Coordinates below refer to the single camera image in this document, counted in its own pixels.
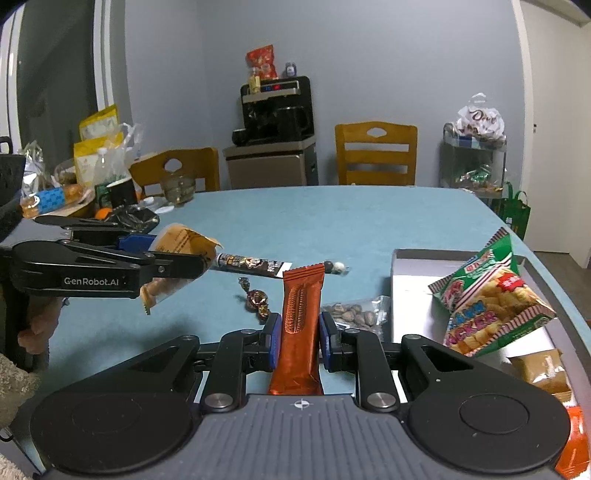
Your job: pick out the glass bowl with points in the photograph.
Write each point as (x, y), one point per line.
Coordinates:
(178, 189)

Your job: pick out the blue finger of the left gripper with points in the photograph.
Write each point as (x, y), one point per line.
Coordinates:
(143, 265)
(138, 239)

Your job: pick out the black water dispenser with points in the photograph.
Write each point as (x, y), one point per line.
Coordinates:
(276, 145)

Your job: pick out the wooden chair left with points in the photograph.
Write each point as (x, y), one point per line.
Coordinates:
(202, 163)

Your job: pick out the brown wrapped candy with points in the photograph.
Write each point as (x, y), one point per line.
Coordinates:
(256, 300)

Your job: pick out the small wrapped chocolate balls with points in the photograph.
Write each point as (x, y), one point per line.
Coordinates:
(335, 267)

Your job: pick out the wooden chair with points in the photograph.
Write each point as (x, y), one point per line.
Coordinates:
(202, 163)
(376, 153)

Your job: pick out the orange-red snack bar wrapper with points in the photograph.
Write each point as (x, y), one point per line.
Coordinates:
(296, 372)

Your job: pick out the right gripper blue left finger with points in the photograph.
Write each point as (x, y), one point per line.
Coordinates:
(230, 360)

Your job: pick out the black foil snack bag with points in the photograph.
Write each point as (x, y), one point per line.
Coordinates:
(134, 218)

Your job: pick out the small orange snack packet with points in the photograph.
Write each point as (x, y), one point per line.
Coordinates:
(575, 457)

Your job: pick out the clear bag of nuts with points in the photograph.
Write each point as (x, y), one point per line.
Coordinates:
(371, 315)

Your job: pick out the green cracker snack bag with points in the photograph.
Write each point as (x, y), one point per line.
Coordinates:
(489, 303)

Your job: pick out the wooden chair centre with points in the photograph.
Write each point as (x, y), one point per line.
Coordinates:
(376, 153)

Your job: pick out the person's left hand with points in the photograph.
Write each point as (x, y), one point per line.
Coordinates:
(43, 321)

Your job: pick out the white plastic bag on cart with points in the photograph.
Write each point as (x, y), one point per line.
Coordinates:
(477, 119)

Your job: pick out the green shopping bag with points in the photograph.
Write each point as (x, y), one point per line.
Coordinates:
(514, 210)

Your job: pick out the red snack bag on dispenser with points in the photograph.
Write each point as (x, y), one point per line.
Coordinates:
(262, 59)

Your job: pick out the tan nut snack bag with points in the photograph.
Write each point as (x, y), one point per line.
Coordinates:
(176, 238)

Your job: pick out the yellow snack bags pile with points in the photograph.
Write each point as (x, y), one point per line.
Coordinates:
(100, 155)

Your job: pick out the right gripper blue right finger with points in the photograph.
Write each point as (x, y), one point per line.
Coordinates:
(364, 355)

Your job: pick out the grey storage tray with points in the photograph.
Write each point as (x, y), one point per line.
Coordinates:
(416, 311)

